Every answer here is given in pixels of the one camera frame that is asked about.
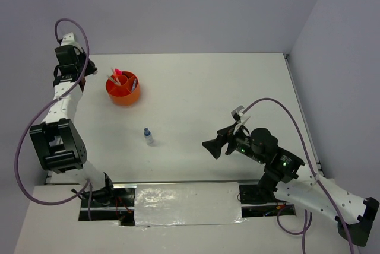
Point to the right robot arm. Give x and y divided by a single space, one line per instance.
288 178

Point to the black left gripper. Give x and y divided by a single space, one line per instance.
91 69

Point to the orange slim pen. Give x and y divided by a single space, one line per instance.
116 80

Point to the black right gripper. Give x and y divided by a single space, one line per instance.
224 135

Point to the green clear pen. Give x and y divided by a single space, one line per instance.
111 78

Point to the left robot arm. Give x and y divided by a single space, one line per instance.
57 142

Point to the reflective silver front panel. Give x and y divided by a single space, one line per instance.
187 204

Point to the black highlighter pink cap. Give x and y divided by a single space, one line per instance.
116 72

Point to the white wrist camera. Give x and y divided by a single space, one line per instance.
70 39
239 117

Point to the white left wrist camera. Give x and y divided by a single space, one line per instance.
70 39

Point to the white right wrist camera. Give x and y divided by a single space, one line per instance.
239 117

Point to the orange round divided container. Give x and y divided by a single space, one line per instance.
122 95

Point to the small blue-capped glue bottle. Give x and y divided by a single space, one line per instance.
148 137

